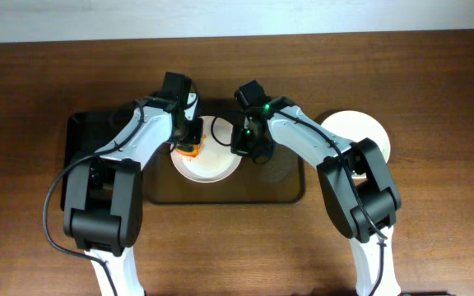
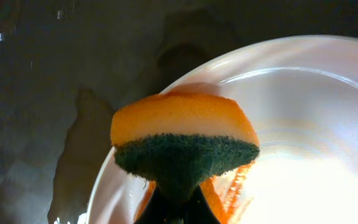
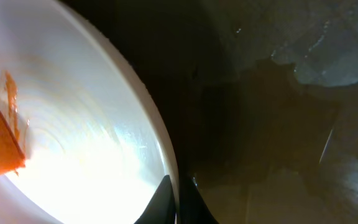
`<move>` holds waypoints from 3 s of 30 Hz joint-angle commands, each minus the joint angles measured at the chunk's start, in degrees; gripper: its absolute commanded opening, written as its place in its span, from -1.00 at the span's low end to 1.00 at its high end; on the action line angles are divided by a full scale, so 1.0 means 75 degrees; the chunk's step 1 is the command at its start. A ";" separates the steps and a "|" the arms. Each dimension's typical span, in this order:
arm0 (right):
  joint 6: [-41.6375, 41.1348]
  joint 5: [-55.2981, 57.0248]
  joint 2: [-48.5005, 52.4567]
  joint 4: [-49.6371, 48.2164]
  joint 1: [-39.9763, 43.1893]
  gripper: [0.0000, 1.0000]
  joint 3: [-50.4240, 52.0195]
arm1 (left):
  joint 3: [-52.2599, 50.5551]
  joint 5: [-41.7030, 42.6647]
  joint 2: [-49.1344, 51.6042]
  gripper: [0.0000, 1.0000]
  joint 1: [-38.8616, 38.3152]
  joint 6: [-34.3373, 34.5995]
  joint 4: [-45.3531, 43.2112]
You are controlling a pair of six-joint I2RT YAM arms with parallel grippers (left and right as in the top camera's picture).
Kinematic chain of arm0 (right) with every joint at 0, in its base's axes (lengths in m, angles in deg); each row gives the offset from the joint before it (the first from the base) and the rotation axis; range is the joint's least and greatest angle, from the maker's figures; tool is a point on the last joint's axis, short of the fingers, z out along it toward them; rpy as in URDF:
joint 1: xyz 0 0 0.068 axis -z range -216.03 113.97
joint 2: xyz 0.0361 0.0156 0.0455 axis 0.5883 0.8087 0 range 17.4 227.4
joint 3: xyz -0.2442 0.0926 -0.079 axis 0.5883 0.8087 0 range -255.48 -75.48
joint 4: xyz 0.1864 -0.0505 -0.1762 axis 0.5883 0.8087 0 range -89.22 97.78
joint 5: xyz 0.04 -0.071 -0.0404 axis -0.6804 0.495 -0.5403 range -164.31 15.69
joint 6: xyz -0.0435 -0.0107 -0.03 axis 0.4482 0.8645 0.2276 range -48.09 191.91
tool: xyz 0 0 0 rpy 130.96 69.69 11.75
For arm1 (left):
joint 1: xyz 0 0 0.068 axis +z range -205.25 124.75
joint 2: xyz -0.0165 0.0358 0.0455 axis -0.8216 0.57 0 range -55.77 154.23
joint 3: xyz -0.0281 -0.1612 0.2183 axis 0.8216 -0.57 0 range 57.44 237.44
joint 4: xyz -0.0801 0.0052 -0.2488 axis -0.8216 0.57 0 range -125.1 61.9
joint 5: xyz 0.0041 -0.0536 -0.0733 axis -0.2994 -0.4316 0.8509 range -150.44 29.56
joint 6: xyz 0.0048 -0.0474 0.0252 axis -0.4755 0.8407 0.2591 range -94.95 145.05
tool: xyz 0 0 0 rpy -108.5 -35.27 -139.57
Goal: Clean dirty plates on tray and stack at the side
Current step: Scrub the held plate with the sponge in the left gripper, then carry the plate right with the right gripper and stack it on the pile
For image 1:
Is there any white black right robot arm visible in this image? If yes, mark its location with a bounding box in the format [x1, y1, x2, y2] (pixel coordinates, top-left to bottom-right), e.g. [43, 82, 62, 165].
[231, 95, 402, 295]

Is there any pink plate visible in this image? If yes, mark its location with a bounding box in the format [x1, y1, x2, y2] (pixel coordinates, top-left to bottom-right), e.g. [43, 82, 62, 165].
[170, 116, 242, 183]

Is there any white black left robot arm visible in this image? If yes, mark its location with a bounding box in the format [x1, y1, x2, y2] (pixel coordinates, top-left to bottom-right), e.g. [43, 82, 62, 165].
[57, 93, 202, 295]

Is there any brown serving tray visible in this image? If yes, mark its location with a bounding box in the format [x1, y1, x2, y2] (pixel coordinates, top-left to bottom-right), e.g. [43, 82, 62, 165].
[142, 99, 305, 205]

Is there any black plastic tray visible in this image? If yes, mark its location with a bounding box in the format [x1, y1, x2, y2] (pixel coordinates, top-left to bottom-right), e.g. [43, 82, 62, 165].
[59, 111, 147, 213]

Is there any orange green scrub sponge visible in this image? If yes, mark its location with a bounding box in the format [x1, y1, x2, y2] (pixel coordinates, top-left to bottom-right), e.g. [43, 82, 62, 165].
[174, 135, 207, 158]

